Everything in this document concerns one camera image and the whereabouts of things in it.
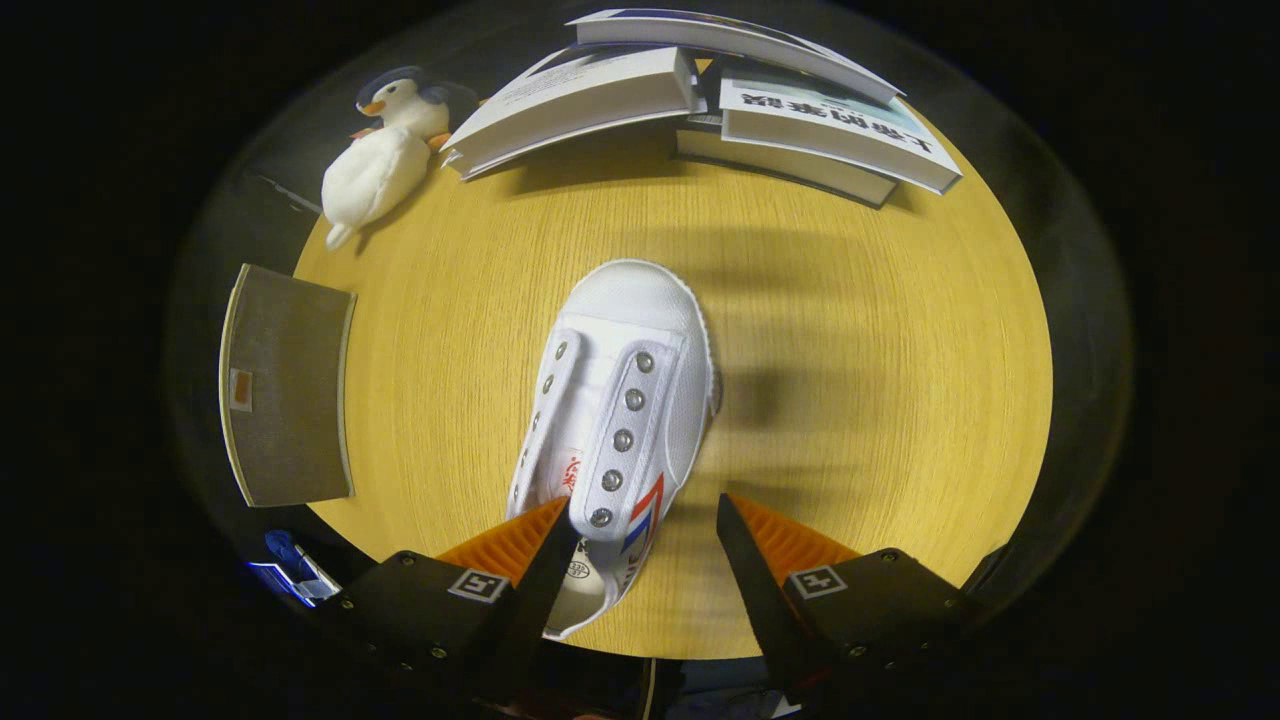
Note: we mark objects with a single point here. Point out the white book with portrait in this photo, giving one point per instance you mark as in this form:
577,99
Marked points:
580,100

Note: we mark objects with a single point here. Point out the penguin plush toy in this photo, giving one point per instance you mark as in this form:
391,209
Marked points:
410,105

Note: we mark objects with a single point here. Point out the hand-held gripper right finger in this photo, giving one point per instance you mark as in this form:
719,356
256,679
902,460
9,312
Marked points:
765,610

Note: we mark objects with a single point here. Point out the white canvas shoe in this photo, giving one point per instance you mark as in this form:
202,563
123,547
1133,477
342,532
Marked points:
640,340

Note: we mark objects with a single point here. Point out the teal and white book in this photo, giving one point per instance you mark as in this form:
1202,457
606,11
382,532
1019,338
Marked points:
830,125

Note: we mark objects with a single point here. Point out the blue cover book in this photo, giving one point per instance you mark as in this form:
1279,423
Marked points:
720,38

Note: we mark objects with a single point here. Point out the white plush toy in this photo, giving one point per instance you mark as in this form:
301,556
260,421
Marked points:
375,175

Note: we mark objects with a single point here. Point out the blue cloth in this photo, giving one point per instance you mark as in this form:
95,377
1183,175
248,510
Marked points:
283,550

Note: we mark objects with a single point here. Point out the grey fabric storage box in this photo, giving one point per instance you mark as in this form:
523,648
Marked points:
290,380

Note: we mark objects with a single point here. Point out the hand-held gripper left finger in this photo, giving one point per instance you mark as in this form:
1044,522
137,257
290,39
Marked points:
520,630

